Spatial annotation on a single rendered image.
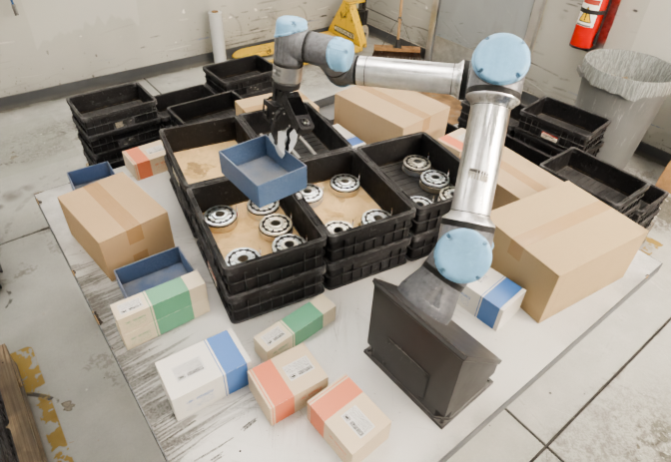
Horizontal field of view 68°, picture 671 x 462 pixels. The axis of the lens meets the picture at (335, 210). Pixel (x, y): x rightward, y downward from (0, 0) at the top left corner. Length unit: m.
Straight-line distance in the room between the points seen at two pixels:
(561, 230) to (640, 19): 2.63
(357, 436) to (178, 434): 0.42
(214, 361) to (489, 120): 0.85
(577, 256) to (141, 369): 1.22
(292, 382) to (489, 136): 0.73
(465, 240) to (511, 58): 0.39
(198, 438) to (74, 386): 1.14
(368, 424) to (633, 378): 1.60
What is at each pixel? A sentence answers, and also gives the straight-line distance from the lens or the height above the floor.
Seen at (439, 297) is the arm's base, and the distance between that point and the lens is 1.22.
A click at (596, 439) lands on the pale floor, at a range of 2.34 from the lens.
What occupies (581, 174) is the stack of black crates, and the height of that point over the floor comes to 0.49.
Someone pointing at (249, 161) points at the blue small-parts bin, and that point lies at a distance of 1.44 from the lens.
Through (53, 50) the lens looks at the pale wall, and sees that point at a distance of 4.54.
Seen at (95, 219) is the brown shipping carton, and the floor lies 0.86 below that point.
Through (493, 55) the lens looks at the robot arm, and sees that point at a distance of 1.13.
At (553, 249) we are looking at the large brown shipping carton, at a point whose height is 0.90.
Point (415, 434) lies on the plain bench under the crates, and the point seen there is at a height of 0.70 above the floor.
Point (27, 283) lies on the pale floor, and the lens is 2.88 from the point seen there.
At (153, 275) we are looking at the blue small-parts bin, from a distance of 1.66.
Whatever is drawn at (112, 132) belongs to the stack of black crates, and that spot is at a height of 0.48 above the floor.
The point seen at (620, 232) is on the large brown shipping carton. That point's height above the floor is 0.90.
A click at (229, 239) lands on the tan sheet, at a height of 0.83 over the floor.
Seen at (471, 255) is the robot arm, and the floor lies 1.14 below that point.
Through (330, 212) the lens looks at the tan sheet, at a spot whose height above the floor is 0.83.
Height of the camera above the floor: 1.84
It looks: 38 degrees down
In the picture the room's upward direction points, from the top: 3 degrees clockwise
